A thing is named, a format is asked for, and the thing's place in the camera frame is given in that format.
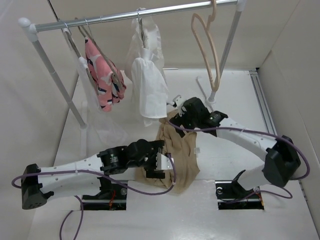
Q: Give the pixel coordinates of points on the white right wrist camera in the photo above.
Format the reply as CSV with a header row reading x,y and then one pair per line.
x,y
176,102

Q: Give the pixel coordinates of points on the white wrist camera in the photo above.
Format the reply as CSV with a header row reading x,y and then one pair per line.
x,y
176,102
163,162

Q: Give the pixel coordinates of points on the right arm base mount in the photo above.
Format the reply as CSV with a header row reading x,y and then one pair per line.
x,y
232,196

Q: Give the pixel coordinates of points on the aluminium rail on table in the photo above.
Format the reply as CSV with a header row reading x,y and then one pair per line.
x,y
262,102

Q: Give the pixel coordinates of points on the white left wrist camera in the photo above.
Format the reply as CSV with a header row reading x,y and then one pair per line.
x,y
163,162

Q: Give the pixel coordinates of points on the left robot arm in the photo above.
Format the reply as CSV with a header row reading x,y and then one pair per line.
x,y
89,176

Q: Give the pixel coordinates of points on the pink patterned garment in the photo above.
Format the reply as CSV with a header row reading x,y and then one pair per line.
x,y
109,81

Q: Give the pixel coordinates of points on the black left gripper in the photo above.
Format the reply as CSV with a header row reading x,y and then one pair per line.
x,y
151,171

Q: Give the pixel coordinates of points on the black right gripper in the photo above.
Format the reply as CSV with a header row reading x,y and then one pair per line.
x,y
178,120

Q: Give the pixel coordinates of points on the grey hanger with blouse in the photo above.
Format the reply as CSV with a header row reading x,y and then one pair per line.
x,y
141,27

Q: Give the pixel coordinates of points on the beige t shirt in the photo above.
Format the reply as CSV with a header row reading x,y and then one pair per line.
x,y
183,153

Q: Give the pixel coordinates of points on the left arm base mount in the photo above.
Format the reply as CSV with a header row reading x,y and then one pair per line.
x,y
111,197

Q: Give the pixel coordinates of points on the white tank top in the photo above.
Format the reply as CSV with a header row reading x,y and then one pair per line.
x,y
108,131

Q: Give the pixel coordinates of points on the silver white clothes rack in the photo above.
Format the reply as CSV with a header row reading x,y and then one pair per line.
x,y
31,31

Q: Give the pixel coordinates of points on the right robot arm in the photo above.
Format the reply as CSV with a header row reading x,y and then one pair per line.
x,y
280,158

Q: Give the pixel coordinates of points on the white pleated blouse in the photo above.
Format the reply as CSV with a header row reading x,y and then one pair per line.
x,y
144,67

